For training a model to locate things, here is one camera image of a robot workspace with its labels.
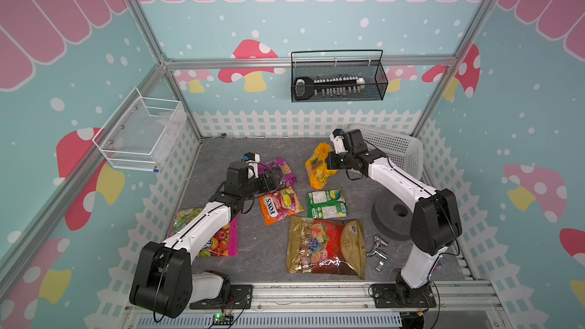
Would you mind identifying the orange Fox's candy bag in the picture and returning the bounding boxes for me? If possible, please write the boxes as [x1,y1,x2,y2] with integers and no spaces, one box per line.
[259,187,305,226]

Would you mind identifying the yellow orange candy bag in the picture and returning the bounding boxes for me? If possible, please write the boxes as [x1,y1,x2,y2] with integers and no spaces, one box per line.
[305,143,338,190]

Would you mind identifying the purple grape candy bag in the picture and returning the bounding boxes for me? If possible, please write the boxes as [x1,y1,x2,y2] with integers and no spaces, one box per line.
[258,158,297,189]

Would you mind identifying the white plastic basket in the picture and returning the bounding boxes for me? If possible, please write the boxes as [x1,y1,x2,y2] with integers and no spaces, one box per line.
[348,123,424,180]

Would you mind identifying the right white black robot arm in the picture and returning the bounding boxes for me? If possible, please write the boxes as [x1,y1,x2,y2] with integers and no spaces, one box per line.
[326,129,463,300]

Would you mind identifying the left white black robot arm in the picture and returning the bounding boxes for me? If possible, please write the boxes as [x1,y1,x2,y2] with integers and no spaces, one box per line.
[129,160,283,318]

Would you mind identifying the green candy bag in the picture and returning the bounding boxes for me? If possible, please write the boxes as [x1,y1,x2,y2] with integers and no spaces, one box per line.
[307,189,348,219]

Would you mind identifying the pink fruit chewy candy bag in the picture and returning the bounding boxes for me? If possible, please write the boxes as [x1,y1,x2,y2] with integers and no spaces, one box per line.
[168,208,238,258]

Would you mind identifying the dark round disc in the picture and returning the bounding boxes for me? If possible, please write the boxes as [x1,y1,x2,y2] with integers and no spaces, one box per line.
[371,190,413,242]

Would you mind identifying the black socket tool set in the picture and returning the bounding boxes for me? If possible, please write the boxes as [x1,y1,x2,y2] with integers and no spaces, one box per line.
[292,76,366,101]

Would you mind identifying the large gold red candy bag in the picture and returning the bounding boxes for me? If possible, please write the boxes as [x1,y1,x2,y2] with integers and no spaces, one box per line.
[286,216,367,280]

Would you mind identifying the silver metal clamp parts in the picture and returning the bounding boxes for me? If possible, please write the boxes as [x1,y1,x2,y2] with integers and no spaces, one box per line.
[367,235,388,272]

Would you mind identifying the small circuit board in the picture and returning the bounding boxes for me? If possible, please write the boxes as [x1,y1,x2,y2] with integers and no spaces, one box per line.
[211,313,235,327]

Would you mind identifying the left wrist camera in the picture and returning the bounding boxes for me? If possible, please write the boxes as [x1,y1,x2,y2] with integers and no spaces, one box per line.
[242,152,261,179]

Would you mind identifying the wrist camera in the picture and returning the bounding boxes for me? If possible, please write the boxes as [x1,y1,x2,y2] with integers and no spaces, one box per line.
[330,129,347,154]
[242,152,261,179]

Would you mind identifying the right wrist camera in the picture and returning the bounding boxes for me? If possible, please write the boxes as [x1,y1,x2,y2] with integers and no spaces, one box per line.
[330,129,347,154]

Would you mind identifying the black wire wall basket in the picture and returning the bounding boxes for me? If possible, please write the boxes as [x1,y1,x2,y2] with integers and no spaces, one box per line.
[290,50,388,102]

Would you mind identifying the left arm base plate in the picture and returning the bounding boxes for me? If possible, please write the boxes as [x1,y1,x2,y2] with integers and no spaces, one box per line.
[189,285,254,311]

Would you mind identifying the white wire wall basket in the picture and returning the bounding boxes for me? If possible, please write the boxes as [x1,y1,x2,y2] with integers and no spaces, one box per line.
[93,88,187,173]

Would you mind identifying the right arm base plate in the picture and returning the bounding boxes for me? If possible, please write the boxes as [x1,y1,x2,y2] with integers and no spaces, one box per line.
[368,283,437,310]

